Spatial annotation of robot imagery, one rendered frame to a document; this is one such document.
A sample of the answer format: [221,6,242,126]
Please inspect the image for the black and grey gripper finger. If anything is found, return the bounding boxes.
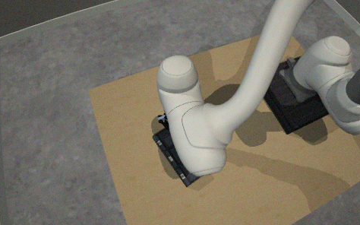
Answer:
[158,114,169,130]

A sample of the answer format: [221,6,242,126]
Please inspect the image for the dark grey rack of three bins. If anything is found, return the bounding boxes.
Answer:
[153,128,200,187]

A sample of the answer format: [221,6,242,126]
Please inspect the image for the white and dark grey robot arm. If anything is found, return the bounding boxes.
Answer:
[156,0,360,176]

